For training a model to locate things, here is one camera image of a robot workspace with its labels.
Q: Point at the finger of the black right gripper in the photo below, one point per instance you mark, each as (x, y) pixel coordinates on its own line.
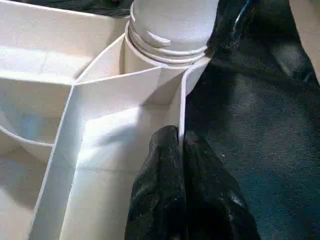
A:
(230, 27)

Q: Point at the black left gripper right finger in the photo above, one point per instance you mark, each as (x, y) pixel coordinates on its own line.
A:
(212, 200)

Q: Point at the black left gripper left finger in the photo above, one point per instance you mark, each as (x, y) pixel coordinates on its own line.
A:
(157, 195)

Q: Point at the white tapered table leg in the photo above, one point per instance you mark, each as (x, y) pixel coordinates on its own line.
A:
(170, 25)

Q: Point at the white plastic table top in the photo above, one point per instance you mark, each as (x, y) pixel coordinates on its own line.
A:
(87, 112)

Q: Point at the black work mat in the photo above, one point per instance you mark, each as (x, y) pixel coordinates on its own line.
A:
(262, 125)

